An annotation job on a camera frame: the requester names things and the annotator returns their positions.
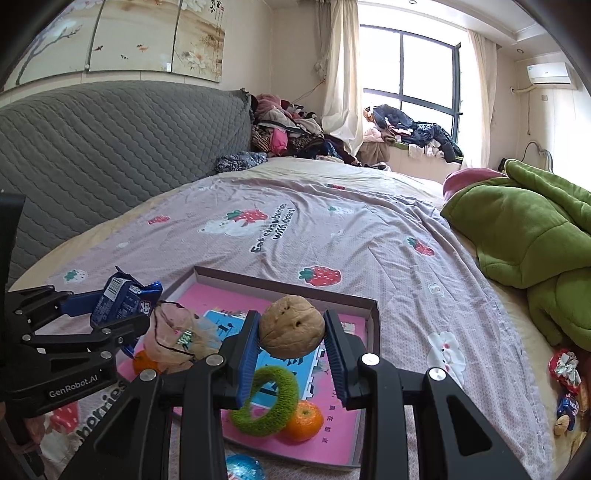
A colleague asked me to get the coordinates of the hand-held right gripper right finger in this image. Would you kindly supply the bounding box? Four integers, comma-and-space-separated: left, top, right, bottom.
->
322, 309, 532, 480

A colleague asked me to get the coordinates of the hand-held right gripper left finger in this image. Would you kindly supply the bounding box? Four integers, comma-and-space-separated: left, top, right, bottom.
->
58, 309, 262, 480

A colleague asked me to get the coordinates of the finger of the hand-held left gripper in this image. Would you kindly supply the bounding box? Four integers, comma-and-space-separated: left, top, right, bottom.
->
21, 315, 156, 366
8, 284, 110, 331

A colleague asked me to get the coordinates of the blue snack packet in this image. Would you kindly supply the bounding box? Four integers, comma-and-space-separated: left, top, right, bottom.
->
89, 266, 164, 329

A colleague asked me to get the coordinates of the green fuzzy ring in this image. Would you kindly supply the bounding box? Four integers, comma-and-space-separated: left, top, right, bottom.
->
229, 366, 300, 437

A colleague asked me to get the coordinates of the brown walnut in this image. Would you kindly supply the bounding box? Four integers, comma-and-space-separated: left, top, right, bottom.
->
257, 295, 326, 360

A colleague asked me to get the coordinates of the cream sheer cloth scrunchie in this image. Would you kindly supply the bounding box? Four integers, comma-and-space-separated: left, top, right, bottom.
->
147, 300, 227, 375

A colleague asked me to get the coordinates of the grey cardboard box tray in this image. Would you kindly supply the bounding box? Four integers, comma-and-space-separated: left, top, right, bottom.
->
115, 266, 382, 470

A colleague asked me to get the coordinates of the orange tangerine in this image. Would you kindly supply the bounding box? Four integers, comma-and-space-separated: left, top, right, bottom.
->
279, 400, 324, 443
133, 351, 160, 376

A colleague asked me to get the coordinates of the pink book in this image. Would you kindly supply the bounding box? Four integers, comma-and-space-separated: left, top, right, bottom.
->
116, 282, 366, 467

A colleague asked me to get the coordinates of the blue foil toy egg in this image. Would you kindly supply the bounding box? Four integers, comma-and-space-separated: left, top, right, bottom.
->
225, 453, 267, 480

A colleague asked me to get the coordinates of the grey quilted headboard cover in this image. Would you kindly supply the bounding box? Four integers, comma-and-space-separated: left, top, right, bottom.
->
0, 80, 254, 283

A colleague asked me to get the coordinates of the dark patterned cloth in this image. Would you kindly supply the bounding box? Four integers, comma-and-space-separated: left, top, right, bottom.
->
214, 151, 269, 174

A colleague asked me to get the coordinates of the beige window seat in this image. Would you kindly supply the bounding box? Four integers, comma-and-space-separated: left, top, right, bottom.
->
359, 140, 463, 181

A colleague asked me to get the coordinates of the pink blanket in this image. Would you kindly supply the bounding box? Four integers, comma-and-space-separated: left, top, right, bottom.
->
443, 167, 509, 197

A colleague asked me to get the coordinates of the green fleece blanket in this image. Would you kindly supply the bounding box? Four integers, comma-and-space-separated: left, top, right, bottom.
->
440, 159, 591, 352

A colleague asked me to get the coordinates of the red silver candy wrapper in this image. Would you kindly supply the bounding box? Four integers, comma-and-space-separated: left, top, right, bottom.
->
547, 348, 583, 393

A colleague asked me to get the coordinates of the pile of mixed clothes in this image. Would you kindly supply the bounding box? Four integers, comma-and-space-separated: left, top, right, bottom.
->
249, 92, 362, 163

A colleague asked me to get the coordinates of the blue red candy wrapper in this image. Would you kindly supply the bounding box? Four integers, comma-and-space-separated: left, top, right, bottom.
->
556, 392, 581, 419

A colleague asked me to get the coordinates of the pile of dark jackets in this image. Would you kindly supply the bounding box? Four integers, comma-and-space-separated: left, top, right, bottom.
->
364, 104, 464, 164

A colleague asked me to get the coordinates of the cream curtain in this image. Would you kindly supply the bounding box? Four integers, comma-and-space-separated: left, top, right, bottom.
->
321, 0, 366, 156
462, 30, 498, 169

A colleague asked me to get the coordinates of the black framed window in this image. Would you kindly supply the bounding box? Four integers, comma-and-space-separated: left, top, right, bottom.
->
358, 25, 463, 145

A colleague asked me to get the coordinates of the white air conditioner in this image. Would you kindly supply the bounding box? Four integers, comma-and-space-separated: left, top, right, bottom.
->
526, 62, 574, 86

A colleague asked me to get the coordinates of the floral wall painting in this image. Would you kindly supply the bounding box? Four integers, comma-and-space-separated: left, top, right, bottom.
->
4, 0, 228, 89

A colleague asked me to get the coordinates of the white wall cable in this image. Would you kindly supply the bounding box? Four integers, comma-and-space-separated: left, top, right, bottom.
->
521, 140, 555, 169

